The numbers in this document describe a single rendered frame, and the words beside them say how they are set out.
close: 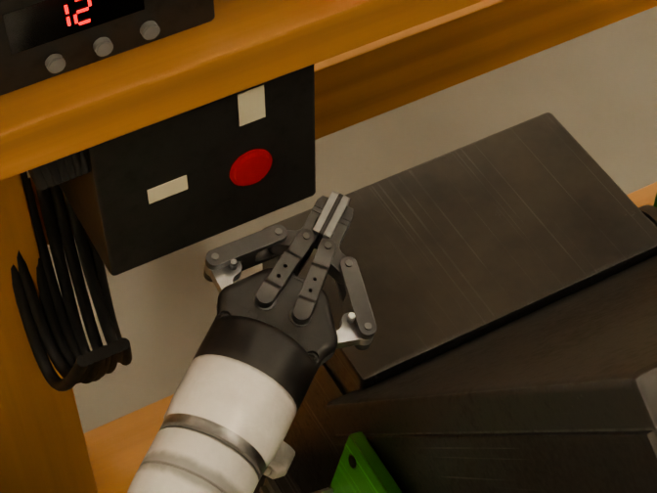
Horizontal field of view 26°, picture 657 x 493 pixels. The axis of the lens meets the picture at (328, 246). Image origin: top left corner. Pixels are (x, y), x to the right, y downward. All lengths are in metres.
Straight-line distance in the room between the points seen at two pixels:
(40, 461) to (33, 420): 0.07
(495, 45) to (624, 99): 1.77
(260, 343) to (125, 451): 0.64
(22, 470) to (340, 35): 0.59
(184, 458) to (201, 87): 0.24
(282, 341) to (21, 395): 0.44
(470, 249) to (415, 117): 1.88
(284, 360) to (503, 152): 0.45
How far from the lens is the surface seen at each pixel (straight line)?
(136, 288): 2.78
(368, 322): 0.94
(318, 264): 0.95
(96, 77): 0.91
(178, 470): 0.86
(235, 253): 0.95
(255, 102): 0.98
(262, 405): 0.88
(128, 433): 1.53
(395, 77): 1.36
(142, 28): 0.92
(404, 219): 1.22
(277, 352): 0.89
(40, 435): 1.34
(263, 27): 0.94
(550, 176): 1.27
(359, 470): 1.05
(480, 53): 1.41
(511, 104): 3.12
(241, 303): 0.93
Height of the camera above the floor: 2.16
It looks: 50 degrees down
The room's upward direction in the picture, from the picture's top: straight up
